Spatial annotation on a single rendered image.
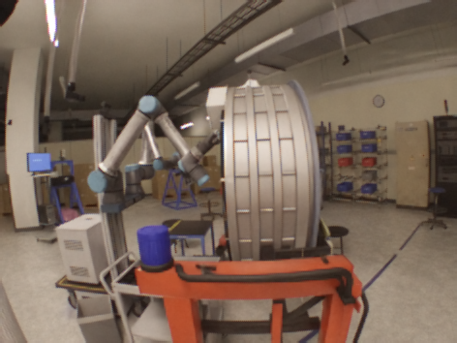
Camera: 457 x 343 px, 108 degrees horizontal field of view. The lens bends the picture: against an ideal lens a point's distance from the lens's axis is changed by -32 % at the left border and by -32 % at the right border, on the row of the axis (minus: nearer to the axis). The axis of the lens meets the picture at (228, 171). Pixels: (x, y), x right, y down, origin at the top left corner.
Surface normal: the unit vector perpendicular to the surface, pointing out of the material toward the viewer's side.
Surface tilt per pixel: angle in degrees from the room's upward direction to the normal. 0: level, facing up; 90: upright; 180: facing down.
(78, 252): 90
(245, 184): 86
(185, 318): 90
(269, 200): 94
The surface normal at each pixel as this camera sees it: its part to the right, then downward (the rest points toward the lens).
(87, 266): 0.04, 0.06
